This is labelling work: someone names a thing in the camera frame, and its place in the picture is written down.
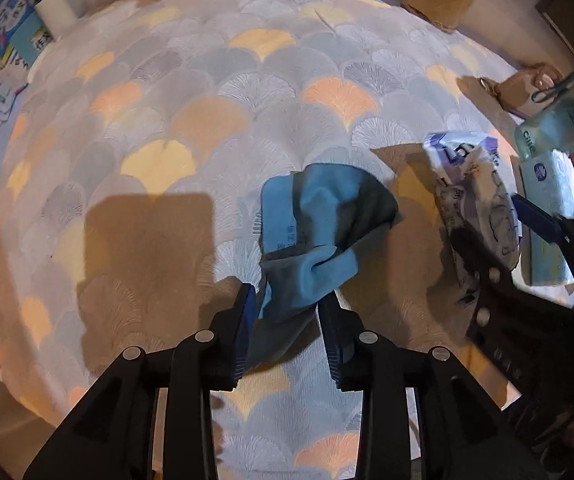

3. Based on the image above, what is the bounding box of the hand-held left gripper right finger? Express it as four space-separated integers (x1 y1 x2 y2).
318 291 550 480

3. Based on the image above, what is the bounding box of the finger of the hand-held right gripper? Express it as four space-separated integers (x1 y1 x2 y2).
449 230 574 327
511 194 574 312

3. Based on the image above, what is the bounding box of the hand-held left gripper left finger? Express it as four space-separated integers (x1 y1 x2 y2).
22 282 258 480

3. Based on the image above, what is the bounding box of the white and purple packet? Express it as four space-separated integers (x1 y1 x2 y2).
423 130 522 306

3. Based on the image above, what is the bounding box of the blue cloth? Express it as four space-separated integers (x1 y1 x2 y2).
258 162 400 366

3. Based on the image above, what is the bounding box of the blue patterned tissue pack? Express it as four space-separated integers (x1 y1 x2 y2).
519 150 574 286

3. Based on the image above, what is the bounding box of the green water bottle yellow lid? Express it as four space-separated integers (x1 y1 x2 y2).
514 57 574 158

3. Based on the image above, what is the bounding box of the small brown bag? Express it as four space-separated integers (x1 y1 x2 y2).
478 62 565 120

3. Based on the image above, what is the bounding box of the row of books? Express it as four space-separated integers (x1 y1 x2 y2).
0 0 58 128

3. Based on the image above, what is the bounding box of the white cylinder post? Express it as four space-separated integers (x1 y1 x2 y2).
22 0 77 36

